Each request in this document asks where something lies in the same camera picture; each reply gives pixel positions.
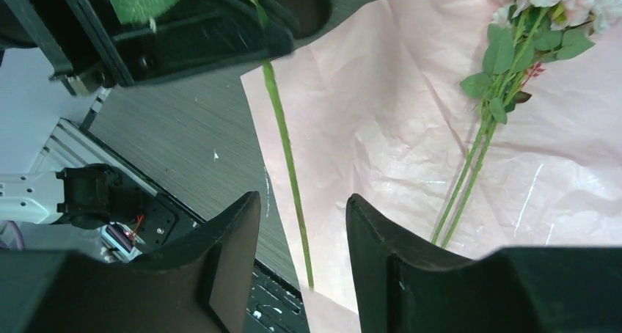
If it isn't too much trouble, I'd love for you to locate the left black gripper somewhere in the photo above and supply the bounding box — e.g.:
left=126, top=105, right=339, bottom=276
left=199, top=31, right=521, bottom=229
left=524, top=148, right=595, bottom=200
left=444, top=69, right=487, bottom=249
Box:
left=1, top=0, right=127, bottom=95

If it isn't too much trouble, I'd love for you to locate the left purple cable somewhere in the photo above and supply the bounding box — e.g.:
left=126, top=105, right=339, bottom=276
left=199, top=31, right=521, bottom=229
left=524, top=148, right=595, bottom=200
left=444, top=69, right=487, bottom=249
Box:
left=0, top=219, right=25, bottom=252

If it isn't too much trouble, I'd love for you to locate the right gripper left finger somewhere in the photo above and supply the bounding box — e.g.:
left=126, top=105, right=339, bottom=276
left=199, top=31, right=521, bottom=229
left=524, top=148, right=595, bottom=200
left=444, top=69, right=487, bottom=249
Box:
left=1, top=191, right=261, bottom=332

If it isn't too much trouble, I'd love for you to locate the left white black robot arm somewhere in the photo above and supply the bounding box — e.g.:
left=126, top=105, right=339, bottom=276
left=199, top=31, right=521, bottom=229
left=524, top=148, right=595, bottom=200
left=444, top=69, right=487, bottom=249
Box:
left=1, top=0, right=299, bottom=229

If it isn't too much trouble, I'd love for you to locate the pink rose stems bunch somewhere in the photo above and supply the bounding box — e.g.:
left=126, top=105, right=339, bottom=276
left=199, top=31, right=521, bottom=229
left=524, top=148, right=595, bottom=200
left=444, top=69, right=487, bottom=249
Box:
left=431, top=0, right=621, bottom=249

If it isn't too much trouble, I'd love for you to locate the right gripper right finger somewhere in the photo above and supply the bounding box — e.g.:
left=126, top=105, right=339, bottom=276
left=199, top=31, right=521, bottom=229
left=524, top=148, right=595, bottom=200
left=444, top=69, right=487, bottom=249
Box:
left=346, top=194, right=621, bottom=332

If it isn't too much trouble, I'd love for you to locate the black conical vase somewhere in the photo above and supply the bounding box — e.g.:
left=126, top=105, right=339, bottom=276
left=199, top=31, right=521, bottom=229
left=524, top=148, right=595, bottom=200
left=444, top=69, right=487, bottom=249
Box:
left=275, top=0, right=332, bottom=40

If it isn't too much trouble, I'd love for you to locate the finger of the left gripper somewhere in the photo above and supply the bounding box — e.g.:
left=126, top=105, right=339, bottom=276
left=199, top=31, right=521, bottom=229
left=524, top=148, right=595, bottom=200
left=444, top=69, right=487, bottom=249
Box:
left=73, top=0, right=295, bottom=87

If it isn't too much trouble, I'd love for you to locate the pink paper bouquet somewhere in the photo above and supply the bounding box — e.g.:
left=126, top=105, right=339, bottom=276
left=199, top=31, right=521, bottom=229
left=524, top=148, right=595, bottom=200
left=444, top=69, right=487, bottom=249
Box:
left=241, top=0, right=621, bottom=332

